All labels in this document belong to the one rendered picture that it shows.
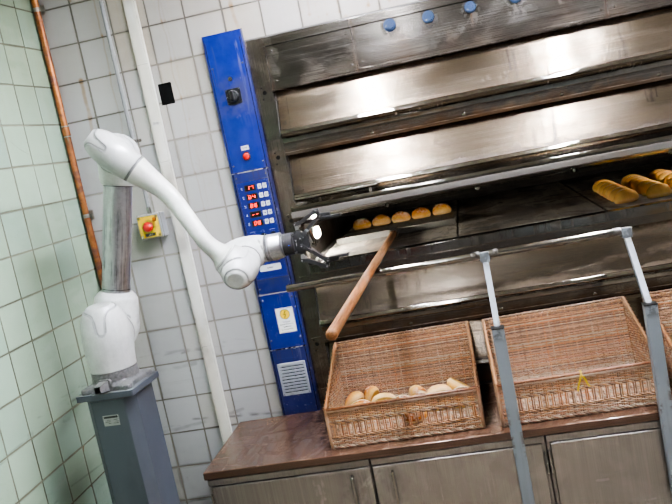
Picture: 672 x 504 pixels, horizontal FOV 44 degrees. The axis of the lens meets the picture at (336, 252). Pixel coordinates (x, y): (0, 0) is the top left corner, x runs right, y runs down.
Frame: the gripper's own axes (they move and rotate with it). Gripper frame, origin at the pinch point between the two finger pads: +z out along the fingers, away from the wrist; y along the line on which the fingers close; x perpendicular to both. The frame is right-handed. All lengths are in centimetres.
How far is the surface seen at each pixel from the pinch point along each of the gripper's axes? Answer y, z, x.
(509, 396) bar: 62, 45, 5
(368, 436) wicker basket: 73, -6, -5
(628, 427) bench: 80, 81, -1
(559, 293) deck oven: 44, 71, -55
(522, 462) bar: 85, 45, 5
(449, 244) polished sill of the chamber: 18, 32, -55
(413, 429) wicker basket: 73, 10, -6
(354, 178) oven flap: -15, 0, -54
